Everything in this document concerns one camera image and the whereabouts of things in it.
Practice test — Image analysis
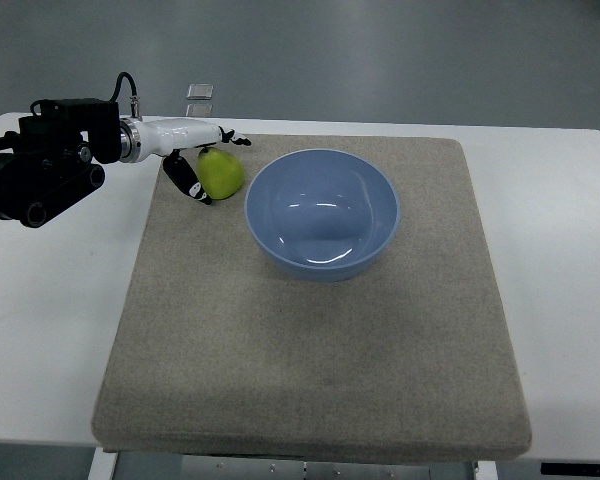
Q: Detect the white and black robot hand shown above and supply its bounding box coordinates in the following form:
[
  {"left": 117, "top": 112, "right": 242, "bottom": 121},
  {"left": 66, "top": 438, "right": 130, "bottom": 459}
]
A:
[{"left": 120, "top": 118, "right": 251, "bottom": 205}]

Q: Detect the green pear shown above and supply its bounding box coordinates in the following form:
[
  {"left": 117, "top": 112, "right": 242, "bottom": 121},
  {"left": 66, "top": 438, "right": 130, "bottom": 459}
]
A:
[{"left": 196, "top": 147, "right": 244, "bottom": 200}]

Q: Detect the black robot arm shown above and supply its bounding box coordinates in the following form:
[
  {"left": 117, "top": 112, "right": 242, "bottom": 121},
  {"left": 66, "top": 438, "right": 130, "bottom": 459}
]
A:
[{"left": 0, "top": 98, "right": 141, "bottom": 228}]

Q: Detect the blue bowl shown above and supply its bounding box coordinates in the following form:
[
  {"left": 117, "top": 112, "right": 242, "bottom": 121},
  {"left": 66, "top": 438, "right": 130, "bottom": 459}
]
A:
[{"left": 244, "top": 149, "right": 401, "bottom": 282}]

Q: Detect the upper floor plate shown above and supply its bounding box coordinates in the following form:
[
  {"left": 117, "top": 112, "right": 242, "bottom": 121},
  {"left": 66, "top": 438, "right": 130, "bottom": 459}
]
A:
[{"left": 186, "top": 83, "right": 214, "bottom": 100}]

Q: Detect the grey fabric mat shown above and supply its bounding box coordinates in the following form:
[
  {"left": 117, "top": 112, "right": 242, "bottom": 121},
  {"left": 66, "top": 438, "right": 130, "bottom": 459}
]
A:
[{"left": 92, "top": 135, "right": 532, "bottom": 464}]

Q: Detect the metal table frame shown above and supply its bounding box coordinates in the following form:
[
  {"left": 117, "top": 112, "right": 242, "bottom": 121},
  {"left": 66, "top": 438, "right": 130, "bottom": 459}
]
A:
[{"left": 88, "top": 448, "right": 500, "bottom": 479}]

